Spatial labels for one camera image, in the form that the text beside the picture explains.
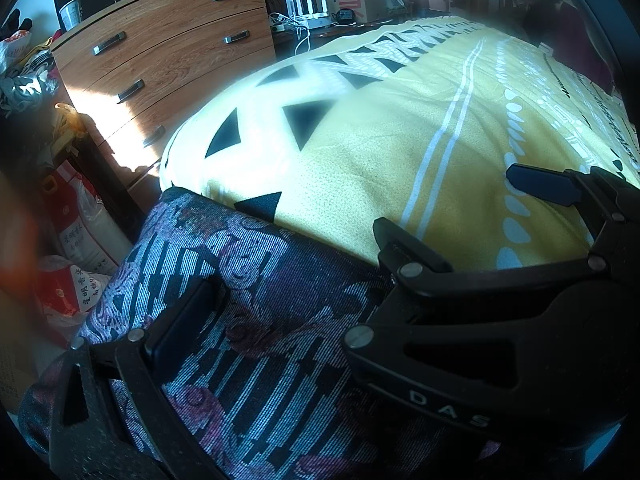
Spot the paper cup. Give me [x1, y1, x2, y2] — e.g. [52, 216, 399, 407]
[59, 0, 83, 31]

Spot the wooden chest of drawers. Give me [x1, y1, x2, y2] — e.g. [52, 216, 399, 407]
[50, 0, 278, 171]

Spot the white router with antennas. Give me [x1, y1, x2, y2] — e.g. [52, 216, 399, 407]
[284, 0, 335, 30]

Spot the yellow plastic bag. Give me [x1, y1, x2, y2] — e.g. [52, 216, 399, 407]
[52, 102, 93, 161]

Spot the grey crumpled cloth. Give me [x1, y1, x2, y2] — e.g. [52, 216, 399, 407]
[0, 72, 58, 116]

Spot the purple floral woven cloth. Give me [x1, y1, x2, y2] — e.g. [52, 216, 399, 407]
[20, 186, 501, 480]

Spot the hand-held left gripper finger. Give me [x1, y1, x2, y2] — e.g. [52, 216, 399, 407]
[47, 274, 246, 480]

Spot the maroon cloth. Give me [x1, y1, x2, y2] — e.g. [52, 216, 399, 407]
[547, 0, 618, 93]

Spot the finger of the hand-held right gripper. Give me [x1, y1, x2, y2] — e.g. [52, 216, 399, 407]
[505, 162, 640, 275]
[344, 216, 526, 407]

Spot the yellow patterned blanket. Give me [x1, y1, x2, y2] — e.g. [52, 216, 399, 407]
[159, 17, 640, 271]

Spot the white plastic bag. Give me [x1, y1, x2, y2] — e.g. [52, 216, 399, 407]
[0, 30, 31, 76]

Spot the red and white sack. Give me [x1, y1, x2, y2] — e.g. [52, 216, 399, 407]
[42, 162, 121, 273]
[37, 255, 113, 328]

